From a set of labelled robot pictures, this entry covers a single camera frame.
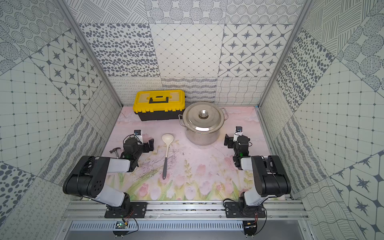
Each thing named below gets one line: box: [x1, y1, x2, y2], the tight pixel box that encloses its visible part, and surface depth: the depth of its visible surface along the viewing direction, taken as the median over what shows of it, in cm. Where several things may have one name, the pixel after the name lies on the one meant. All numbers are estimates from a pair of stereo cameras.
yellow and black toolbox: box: [133, 90, 186, 121], surface depth 103 cm
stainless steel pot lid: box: [182, 101, 225, 133], surface depth 92 cm
